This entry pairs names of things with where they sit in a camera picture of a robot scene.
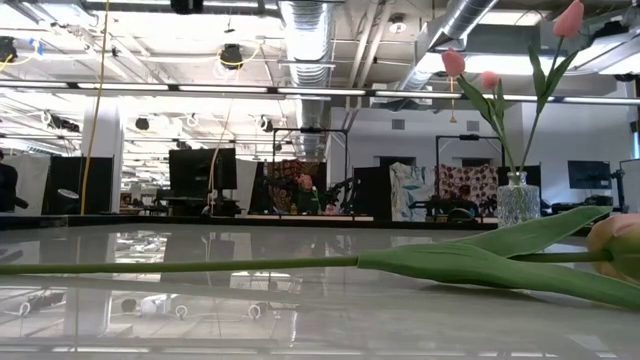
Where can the light pink artificial tulip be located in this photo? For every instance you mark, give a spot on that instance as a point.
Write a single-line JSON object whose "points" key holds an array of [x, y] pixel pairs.
{"points": [[569, 20], [490, 80], [453, 63]]}

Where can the orange pink artificial tulip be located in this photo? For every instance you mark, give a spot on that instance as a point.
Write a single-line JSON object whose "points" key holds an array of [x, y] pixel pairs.
{"points": [[450, 262]]}

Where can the black background robot arm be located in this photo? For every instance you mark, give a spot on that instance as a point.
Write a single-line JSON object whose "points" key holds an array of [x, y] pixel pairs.
{"points": [[345, 200]]}

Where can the clear glass vase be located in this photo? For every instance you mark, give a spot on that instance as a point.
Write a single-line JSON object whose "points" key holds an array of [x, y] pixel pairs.
{"points": [[517, 205]]}

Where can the black hanging ceiling device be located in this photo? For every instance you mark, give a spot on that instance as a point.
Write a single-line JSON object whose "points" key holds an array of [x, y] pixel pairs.
{"points": [[7, 49], [231, 56]]}

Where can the long ceiling light bar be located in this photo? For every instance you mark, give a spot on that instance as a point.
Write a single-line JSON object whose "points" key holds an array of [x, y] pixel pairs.
{"points": [[225, 89]]}

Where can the small black ceiling device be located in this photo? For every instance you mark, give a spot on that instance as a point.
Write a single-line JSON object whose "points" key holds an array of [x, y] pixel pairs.
{"points": [[142, 123], [266, 124]]}

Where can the black monitor on stand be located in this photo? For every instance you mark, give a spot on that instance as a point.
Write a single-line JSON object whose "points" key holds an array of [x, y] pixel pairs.
{"points": [[200, 172]]}

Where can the dark floral patterned cloth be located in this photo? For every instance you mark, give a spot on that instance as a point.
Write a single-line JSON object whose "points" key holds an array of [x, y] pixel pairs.
{"points": [[285, 172]]}

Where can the black partition panel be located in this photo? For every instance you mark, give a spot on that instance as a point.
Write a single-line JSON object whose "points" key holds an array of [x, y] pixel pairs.
{"points": [[85, 175]]}

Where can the white ceiling sensor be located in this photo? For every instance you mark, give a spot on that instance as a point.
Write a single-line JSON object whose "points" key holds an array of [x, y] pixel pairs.
{"points": [[397, 24]]}

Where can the person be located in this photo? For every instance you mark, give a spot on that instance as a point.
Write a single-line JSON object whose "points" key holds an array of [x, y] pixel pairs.
{"points": [[6, 185], [306, 197], [464, 192]]}

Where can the white blue patterned cloth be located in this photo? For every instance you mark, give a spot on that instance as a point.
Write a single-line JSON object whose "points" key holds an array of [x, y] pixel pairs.
{"points": [[412, 190]]}

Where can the red dotted cloth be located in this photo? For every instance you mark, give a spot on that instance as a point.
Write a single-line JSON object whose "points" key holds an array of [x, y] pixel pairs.
{"points": [[475, 175]]}

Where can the white glossy work sheet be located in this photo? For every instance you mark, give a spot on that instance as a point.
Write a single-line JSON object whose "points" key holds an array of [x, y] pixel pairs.
{"points": [[320, 325]]}

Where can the large silver ventilation duct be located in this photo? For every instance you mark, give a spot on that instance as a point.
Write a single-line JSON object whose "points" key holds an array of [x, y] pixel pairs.
{"points": [[307, 50]]}

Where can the black station frame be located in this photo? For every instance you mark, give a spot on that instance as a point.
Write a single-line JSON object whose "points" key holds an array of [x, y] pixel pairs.
{"points": [[470, 136], [310, 130]]}

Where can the slanted silver ventilation duct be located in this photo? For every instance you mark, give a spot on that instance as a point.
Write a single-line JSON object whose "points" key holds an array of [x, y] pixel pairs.
{"points": [[465, 20]]}

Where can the black wall monitor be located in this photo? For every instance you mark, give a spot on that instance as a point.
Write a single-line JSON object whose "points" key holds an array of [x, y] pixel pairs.
{"points": [[590, 175]]}

